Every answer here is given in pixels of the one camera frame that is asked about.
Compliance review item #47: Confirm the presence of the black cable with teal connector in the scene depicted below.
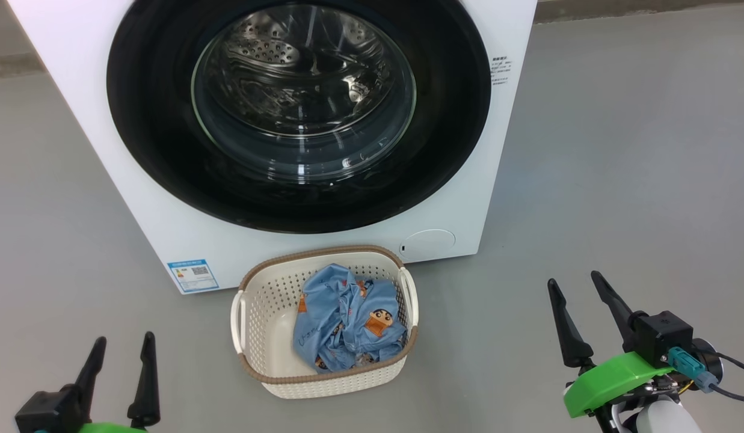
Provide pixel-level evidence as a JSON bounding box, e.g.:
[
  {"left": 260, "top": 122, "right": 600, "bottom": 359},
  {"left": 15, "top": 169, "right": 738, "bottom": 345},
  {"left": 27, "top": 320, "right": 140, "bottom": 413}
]
[{"left": 668, "top": 347, "right": 744, "bottom": 402}]

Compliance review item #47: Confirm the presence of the blue cartoon print garment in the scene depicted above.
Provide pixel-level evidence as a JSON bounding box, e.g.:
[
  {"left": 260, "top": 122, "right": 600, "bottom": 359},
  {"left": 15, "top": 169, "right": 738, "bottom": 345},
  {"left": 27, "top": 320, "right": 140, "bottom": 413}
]
[{"left": 293, "top": 263, "right": 408, "bottom": 372}]

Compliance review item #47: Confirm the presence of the round black glass washer door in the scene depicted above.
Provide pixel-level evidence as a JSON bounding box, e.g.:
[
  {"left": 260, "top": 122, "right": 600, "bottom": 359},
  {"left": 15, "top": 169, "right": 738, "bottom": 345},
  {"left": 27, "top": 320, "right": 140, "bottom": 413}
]
[{"left": 106, "top": 0, "right": 491, "bottom": 234}]

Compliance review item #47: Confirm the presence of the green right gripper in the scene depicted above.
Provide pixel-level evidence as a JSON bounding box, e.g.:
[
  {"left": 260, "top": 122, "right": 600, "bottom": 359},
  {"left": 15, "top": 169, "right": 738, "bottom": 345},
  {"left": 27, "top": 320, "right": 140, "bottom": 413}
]
[{"left": 547, "top": 271, "right": 722, "bottom": 433}]

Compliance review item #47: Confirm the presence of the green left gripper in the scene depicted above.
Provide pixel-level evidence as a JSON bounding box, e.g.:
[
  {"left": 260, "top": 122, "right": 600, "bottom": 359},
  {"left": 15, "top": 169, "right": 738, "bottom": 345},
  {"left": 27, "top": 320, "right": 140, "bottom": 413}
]
[{"left": 71, "top": 331, "right": 161, "bottom": 433}]

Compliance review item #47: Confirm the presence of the cream perforated laundry basket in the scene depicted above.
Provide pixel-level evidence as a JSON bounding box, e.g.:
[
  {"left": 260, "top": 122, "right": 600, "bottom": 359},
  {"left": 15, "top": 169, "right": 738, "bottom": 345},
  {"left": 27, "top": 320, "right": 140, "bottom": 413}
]
[{"left": 230, "top": 245, "right": 419, "bottom": 400}]

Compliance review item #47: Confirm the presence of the white front-load washing machine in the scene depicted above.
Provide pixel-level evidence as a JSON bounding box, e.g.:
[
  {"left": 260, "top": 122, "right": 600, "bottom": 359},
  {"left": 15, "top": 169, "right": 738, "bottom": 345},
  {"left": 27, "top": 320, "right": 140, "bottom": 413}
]
[{"left": 8, "top": 0, "right": 538, "bottom": 295}]

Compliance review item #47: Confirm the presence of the blue energy label sticker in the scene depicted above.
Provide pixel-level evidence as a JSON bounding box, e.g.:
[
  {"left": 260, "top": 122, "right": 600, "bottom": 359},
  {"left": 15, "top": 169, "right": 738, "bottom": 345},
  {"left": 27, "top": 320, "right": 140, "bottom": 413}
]
[{"left": 167, "top": 259, "right": 220, "bottom": 294}]

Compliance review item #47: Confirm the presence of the round white filter cover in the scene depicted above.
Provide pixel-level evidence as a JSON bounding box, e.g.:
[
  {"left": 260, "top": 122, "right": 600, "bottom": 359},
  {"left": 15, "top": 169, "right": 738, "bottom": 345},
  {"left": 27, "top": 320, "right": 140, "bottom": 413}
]
[{"left": 399, "top": 229, "right": 457, "bottom": 263}]

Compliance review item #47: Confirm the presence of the perforated steel washer drum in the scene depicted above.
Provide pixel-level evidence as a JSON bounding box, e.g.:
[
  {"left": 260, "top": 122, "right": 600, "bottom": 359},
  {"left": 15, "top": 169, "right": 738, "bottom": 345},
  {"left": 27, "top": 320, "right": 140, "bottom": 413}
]
[{"left": 197, "top": 5, "right": 416, "bottom": 175}]

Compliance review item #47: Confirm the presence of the thin black cable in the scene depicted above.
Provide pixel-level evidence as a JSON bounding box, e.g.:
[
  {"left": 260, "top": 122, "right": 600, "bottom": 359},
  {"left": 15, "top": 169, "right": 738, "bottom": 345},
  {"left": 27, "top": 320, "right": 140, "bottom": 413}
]
[{"left": 715, "top": 352, "right": 744, "bottom": 382}]

